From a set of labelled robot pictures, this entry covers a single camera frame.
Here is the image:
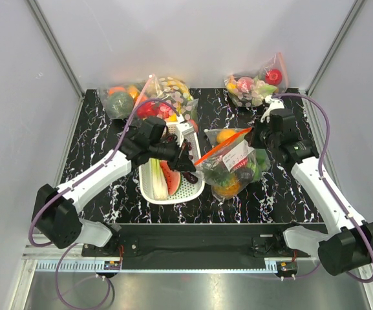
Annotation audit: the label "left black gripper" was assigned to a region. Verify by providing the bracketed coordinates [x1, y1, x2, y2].
[150, 136, 197, 173]

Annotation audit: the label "zip bag orange slider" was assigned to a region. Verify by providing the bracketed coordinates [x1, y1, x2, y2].
[195, 128, 270, 194]

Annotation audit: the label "fake pineapple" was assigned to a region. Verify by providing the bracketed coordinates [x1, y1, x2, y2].
[212, 174, 241, 200]

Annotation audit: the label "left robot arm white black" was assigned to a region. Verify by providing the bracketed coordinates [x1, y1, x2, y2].
[31, 117, 196, 256]

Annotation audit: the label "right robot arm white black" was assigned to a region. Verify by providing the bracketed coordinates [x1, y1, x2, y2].
[250, 94, 373, 284]

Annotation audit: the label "fake purple eggplant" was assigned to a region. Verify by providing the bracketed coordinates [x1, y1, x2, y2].
[182, 172, 198, 184]

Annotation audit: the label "fake watermelon slice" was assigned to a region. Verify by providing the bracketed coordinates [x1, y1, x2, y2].
[160, 161, 181, 196]

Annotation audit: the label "purple fake grapes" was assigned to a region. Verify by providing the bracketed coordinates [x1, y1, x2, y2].
[169, 135, 193, 161]

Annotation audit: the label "fake celery stalk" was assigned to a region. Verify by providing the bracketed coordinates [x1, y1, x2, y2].
[150, 158, 169, 200]

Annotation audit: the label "polka dot bag back right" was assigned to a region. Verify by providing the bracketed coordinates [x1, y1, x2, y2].
[224, 52, 289, 107]

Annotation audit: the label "polka dot bag bananas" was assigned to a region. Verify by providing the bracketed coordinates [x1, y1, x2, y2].
[134, 75, 198, 132]

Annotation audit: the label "zip bag with broccoli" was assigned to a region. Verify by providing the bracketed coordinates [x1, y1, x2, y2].
[98, 82, 145, 119]

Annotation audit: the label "white plastic basket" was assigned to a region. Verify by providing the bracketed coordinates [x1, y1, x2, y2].
[139, 122, 205, 205]

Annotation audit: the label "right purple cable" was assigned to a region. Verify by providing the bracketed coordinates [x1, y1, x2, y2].
[273, 92, 373, 284]

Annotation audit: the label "purple cable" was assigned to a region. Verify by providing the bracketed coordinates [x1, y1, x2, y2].
[28, 98, 180, 307]
[273, 92, 373, 284]

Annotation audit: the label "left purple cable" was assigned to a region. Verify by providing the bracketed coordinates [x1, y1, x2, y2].
[28, 98, 180, 307]

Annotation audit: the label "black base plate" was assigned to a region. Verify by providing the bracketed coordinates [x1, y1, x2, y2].
[77, 223, 307, 273]

